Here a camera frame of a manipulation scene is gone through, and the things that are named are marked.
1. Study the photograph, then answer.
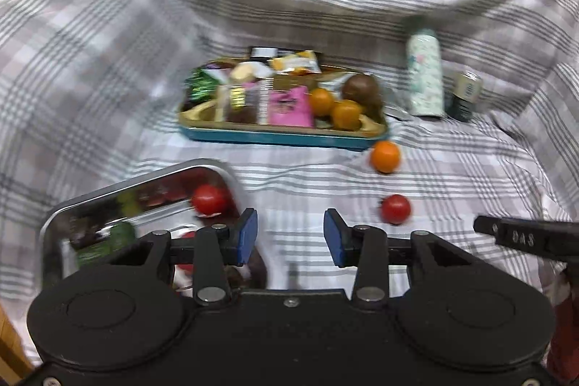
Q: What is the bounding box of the orange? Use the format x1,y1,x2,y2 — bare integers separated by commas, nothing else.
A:
309,88,336,116
370,140,402,174
330,99,364,130

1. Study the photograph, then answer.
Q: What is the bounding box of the teal and gold snack tray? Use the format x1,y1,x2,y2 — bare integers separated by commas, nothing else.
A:
178,56,390,150

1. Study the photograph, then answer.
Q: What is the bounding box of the white patterned thermos bottle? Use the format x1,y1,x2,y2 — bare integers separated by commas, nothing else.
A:
404,17,444,118

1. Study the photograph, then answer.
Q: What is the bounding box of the beige and dark drink can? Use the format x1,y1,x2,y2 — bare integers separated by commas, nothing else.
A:
445,71,484,122

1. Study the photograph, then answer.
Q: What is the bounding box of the stainless steel tray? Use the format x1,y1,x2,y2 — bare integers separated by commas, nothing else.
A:
38,158,267,292

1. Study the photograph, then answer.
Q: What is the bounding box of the brown pear-shaped fruit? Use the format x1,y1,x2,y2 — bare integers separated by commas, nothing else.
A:
341,74,384,109

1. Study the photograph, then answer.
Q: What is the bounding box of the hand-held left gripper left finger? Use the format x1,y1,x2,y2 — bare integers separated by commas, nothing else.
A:
109,208,258,306

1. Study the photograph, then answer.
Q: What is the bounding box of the red tomato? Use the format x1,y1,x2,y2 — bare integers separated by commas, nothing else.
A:
191,184,228,216
380,194,412,225

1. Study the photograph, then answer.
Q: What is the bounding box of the dark red cloth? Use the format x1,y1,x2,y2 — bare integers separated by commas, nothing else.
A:
546,268,579,384

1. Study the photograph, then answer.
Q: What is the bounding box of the grey plaid cloth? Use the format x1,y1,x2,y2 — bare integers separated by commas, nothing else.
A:
0,0,579,369

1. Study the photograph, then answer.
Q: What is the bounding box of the pile of snack packets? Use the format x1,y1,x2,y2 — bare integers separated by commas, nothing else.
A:
185,47,324,127

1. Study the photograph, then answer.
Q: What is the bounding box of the wooden furniture edge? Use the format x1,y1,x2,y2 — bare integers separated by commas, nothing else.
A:
0,305,34,386

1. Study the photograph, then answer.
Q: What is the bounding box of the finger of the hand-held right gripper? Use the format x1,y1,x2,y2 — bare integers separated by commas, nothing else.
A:
473,215,579,262

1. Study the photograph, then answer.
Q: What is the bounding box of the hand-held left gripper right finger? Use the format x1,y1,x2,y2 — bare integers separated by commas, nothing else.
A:
324,209,473,303

